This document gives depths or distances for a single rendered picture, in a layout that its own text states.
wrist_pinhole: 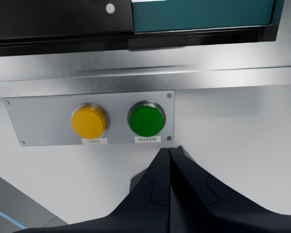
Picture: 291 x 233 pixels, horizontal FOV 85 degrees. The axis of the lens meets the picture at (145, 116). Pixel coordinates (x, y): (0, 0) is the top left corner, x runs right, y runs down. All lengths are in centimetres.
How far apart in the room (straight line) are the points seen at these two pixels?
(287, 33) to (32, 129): 31
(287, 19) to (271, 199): 40
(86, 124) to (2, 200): 211
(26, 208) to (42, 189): 175
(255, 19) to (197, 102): 15
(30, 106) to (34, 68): 5
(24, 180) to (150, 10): 44
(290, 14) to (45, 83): 27
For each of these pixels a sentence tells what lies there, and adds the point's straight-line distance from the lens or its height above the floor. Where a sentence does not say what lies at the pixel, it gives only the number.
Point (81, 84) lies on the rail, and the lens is 20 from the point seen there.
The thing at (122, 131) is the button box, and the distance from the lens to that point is 21.
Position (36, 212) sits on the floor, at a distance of 221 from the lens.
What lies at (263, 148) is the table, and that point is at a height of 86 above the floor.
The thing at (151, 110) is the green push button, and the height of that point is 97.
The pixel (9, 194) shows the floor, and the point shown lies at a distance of 218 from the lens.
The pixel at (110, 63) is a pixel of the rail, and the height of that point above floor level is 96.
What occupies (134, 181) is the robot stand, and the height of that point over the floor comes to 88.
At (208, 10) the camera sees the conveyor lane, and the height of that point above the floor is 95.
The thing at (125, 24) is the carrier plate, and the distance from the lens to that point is 17.
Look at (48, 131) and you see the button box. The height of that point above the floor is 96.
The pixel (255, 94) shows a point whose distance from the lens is 35.
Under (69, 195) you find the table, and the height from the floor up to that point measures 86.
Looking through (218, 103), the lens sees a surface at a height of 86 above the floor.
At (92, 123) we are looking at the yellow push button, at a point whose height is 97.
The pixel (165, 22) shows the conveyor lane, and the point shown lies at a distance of 20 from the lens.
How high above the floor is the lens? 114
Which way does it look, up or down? 69 degrees down
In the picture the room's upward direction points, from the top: 177 degrees counter-clockwise
